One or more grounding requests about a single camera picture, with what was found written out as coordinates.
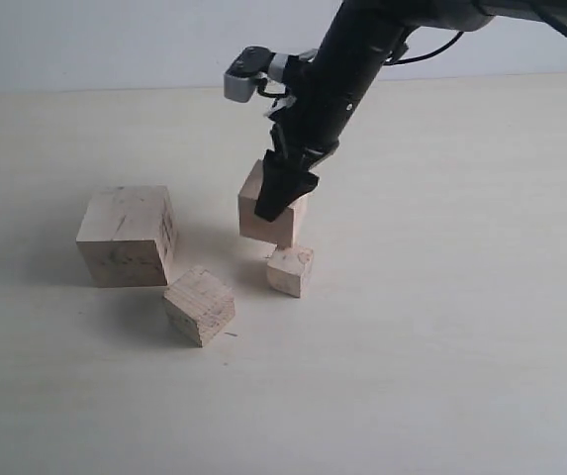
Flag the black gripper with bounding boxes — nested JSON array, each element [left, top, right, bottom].
[[254, 9, 412, 222]]

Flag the second largest wooden cube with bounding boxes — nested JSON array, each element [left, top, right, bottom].
[[236, 158, 309, 250]]

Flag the smallest wooden cube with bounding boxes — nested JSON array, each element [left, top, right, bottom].
[[266, 245, 315, 298]]

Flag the third largest wooden cube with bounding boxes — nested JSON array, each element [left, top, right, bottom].
[[163, 265, 236, 347]]

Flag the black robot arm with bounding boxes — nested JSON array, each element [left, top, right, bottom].
[[244, 1, 567, 222]]

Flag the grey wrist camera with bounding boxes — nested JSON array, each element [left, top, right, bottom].
[[224, 46, 318, 103]]

